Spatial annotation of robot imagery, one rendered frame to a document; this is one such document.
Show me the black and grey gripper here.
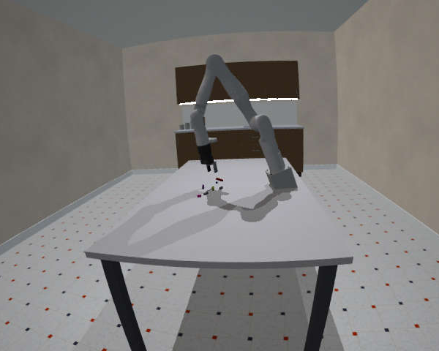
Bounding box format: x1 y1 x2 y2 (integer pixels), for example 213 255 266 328
196 135 218 173

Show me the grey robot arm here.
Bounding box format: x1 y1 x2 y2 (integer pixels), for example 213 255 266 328
190 53 285 173

